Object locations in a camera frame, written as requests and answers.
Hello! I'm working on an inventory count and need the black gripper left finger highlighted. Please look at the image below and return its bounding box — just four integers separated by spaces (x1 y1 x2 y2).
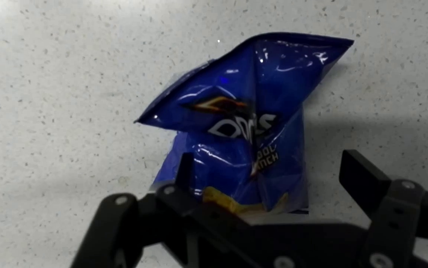
69 153 253 268

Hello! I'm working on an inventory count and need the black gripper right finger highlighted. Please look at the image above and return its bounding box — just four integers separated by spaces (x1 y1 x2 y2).
338 148 428 268

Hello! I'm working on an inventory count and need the blue chips bag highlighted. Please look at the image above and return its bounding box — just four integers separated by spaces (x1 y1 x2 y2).
138 32 353 212

